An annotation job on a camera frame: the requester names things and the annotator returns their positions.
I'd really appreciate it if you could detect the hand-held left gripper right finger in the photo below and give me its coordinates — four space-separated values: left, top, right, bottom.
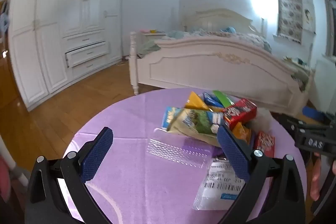
217 126 306 224

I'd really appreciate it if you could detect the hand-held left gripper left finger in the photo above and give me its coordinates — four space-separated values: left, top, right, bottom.
25 127 114 224

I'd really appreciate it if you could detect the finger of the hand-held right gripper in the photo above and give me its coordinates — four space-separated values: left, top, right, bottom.
278 106 327 131

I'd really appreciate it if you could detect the orange snack packet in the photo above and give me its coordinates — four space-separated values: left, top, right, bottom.
231 122 252 144

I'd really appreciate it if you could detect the bright green snack packet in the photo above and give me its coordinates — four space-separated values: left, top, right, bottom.
213 91 235 108

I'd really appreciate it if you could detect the yellow snack packet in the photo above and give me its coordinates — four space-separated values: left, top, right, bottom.
185 91 210 111

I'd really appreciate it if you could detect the person's right hand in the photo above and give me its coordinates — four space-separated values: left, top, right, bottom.
310 153 336 201

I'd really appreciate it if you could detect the small red snack box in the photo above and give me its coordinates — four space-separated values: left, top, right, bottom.
253 131 276 159

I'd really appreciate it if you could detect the white labelled shipping bag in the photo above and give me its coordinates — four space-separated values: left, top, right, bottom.
193 157 246 211

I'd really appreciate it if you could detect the large red snack box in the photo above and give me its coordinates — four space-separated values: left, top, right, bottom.
223 98 257 130

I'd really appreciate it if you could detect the white crumpled tissue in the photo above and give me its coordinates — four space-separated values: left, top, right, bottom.
248 109 273 134

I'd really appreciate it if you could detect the green and white bag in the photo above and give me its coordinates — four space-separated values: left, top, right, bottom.
167 109 225 147

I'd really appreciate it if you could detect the purple tablecloth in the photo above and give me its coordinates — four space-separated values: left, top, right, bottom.
63 88 307 224

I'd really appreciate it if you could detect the blue snack packet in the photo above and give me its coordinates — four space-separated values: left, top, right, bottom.
203 92 223 107

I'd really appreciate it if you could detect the clear bubble wrap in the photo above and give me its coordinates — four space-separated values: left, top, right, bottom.
146 137 216 168

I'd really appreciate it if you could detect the blue and white carton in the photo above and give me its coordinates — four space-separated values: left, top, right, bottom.
161 107 183 130

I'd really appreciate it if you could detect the white pole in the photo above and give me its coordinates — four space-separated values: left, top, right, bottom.
0 132 29 188

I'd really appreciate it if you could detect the white framed window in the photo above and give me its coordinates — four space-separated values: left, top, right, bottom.
322 0 336 62

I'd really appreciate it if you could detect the white carved bed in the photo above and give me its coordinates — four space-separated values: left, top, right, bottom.
129 9 314 115

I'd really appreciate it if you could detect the floral window blind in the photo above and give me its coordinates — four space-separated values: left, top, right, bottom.
276 0 302 39

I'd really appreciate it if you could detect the pale patterned quilt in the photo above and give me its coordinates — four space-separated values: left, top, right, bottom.
168 27 272 54

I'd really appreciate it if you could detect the green blanket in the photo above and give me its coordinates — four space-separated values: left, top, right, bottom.
137 40 161 59

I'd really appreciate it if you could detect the wooden door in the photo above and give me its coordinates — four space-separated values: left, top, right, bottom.
0 0 20 109

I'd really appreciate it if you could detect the white nightstand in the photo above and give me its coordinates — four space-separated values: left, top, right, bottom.
140 31 166 44

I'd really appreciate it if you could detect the white wardrobe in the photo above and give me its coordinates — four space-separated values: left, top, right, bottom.
9 0 124 111

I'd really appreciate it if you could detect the wall poster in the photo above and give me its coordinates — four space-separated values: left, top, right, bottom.
304 2 315 31

